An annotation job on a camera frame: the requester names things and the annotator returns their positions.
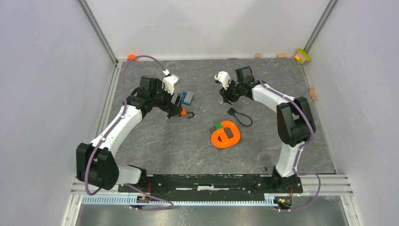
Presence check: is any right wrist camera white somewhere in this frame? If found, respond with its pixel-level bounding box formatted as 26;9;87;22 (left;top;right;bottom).
214;71;231;89

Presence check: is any blue grey toy brick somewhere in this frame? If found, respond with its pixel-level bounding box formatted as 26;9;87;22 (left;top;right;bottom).
182;91;194;106

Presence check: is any green toy brick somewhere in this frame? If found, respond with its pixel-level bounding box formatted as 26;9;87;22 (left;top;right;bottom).
215;123;223;130

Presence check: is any orange cap at wall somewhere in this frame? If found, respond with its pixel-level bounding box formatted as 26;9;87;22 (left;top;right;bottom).
127;54;138;61

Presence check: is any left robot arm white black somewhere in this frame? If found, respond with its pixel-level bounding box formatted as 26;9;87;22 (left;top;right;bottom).
76;74;183;195

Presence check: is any orange ring toy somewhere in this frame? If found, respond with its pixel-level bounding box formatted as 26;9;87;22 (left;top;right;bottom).
211;121;241;149

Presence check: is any orange black padlock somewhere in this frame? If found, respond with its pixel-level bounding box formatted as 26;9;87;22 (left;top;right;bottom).
178;107;195;119

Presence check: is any wooden block right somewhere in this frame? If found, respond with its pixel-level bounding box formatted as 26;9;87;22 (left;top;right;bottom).
277;53;287;58

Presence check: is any wooden arch piece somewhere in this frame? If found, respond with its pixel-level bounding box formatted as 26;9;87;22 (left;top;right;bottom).
309;87;318;101

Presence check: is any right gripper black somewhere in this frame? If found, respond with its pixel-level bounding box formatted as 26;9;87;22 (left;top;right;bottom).
219;78;243;105

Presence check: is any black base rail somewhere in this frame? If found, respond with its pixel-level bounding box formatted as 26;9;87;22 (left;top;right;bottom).
136;174;303;202

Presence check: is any white toothed cable duct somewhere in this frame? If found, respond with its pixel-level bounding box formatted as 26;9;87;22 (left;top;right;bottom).
82;194;277;207

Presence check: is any green pink brick stack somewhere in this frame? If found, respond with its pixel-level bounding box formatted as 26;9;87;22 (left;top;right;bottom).
294;48;311;65

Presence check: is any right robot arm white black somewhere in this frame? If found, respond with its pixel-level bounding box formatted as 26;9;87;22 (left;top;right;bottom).
214;66;316;192

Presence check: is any black cable loop lock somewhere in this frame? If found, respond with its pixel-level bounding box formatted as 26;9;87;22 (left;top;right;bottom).
227;108;253;127

